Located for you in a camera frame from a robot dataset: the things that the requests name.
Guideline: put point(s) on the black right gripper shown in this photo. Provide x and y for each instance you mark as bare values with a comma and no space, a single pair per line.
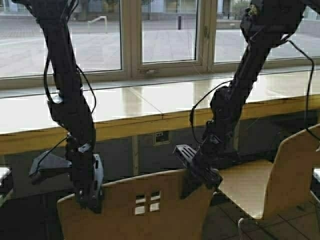
205,171

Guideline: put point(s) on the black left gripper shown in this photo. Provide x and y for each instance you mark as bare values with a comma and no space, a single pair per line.
86,171

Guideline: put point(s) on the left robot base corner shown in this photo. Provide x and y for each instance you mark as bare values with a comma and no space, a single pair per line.
6,184

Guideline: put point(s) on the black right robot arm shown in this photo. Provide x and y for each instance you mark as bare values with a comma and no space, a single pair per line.
265,24

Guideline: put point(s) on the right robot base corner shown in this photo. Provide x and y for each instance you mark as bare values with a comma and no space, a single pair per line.
315,184

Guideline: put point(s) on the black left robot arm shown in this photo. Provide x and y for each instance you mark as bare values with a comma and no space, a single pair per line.
69,109

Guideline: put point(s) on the long wooden window counter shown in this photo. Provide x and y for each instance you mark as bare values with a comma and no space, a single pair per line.
26,124

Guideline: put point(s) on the black outdoor bollard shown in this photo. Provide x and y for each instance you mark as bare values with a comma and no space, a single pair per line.
179,22

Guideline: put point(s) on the wall power outlet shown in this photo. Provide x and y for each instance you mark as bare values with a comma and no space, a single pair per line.
161,138

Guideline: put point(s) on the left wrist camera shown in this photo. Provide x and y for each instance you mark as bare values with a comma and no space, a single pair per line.
48,165

